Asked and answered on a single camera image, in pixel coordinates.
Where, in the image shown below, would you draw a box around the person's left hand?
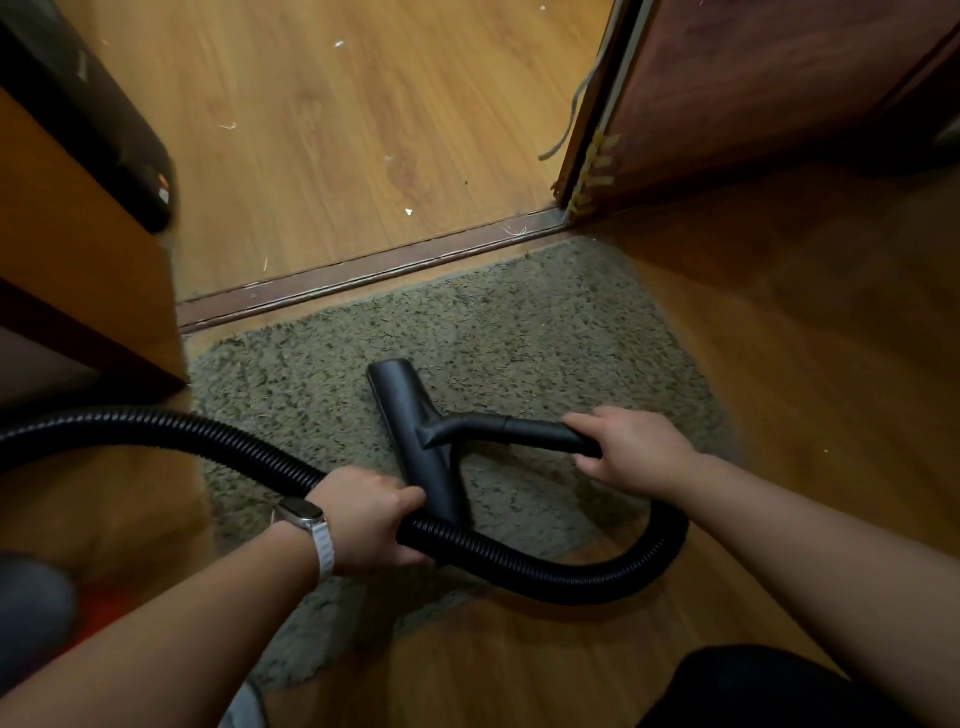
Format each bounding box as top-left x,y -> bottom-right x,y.
305,466 -> 429,577

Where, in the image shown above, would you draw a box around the person's right hand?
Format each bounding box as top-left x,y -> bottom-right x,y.
560,406 -> 703,502

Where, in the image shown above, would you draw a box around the black vacuum hose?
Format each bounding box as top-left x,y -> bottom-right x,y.
0,358 -> 691,699

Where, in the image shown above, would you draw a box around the grey-green shaggy door mat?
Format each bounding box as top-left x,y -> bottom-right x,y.
187,236 -> 740,691

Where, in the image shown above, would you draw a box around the person's left forearm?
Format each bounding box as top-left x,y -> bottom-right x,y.
0,524 -> 320,728

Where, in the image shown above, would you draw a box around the person's right forearm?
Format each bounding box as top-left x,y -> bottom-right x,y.
674,453 -> 960,728

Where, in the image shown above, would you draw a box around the white wrist watch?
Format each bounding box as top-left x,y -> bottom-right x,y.
272,496 -> 337,585

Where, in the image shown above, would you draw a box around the metal door threshold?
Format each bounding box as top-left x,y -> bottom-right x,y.
176,206 -> 571,335

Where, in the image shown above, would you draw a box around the black trousers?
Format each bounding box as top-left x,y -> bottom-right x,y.
637,644 -> 924,728

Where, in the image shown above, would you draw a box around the dark wooden door gold pattern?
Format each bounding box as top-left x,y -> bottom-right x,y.
553,0 -> 960,219

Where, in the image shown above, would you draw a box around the black computer tower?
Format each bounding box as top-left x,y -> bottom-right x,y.
0,0 -> 178,235

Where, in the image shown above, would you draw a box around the grey floor cable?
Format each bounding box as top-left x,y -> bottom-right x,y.
538,52 -> 609,163

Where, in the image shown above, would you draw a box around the orange wooden door frame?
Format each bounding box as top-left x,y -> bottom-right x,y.
0,86 -> 189,384

